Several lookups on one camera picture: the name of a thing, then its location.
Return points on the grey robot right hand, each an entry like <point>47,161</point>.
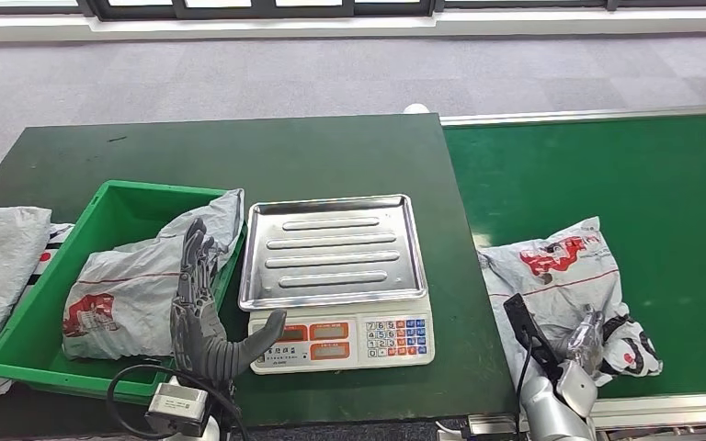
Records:
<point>587,341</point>

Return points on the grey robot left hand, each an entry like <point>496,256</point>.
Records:
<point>204,341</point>

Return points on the grey parcel red print panda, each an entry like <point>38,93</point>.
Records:
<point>566,274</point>

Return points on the grey parcel red print sticker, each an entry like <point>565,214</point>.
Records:
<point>121,292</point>

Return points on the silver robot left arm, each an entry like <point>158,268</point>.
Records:
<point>211,435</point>

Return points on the green conveyor belt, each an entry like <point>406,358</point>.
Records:
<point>633,176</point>

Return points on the white electronic scale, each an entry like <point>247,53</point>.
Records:
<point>328,350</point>

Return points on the green plastic crate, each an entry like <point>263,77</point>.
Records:
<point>127,213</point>

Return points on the steel scale tray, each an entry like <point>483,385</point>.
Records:
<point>335,255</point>

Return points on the white bag black red print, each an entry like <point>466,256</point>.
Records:
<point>51,255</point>

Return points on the dark green table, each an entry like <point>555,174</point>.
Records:
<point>298,152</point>

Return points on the small white round object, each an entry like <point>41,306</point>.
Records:
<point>416,109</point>

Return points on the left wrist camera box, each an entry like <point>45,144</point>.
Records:
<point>176,405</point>

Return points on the aluminium conveyor side rail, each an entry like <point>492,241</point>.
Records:
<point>572,115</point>
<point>663,411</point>

